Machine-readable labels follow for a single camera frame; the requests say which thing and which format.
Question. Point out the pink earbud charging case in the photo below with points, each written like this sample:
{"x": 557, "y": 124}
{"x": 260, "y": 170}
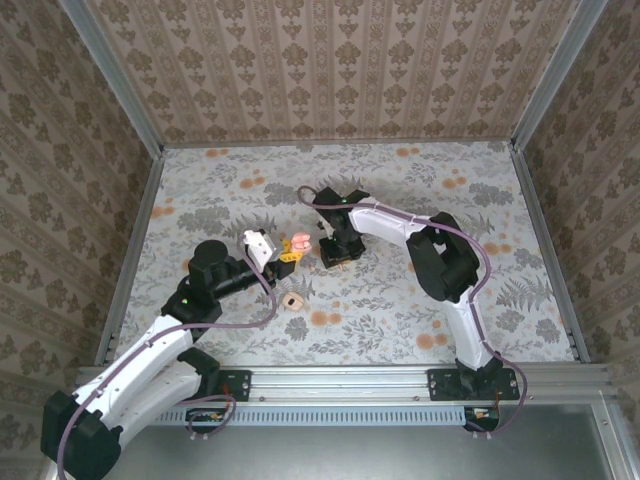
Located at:
{"x": 301, "y": 242}

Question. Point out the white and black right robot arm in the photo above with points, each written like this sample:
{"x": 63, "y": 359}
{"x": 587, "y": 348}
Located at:
{"x": 390, "y": 225}

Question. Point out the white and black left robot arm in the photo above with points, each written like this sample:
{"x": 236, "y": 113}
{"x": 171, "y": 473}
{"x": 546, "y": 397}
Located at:
{"x": 140, "y": 360}

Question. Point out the grey metal sheet panel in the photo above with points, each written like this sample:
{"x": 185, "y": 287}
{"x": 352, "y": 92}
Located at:
{"x": 325, "y": 455}

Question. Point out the aluminium table side rail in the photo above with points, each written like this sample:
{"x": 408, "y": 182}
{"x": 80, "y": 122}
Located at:
{"x": 142, "y": 215}
{"x": 534, "y": 200}

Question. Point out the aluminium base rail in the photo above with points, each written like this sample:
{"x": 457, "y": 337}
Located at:
{"x": 340, "y": 382}

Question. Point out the aluminium corner post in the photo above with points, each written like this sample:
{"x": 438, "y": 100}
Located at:
{"x": 555, "y": 75}
{"x": 115, "y": 75}

